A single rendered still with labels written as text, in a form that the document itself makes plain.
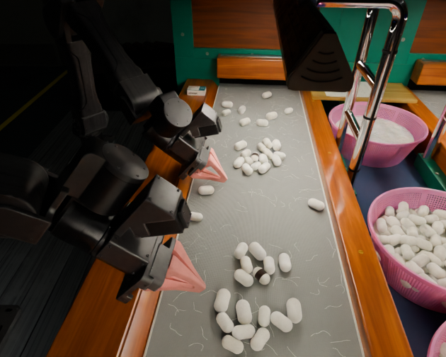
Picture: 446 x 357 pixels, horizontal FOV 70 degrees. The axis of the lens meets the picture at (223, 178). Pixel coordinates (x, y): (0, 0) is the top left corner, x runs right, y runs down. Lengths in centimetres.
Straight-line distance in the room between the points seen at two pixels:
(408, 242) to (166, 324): 46
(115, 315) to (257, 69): 91
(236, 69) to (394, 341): 93
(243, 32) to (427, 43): 62
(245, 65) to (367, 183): 56
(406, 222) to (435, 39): 78
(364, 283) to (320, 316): 9
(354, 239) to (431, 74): 81
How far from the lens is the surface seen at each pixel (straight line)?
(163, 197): 34
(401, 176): 99
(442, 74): 133
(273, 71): 118
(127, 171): 35
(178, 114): 60
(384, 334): 53
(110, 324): 52
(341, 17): 124
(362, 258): 60
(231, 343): 49
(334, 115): 107
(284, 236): 63
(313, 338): 53
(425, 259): 68
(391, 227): 72
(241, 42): 123
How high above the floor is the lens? 120
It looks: 37 degrees down
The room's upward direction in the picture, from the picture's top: straight up
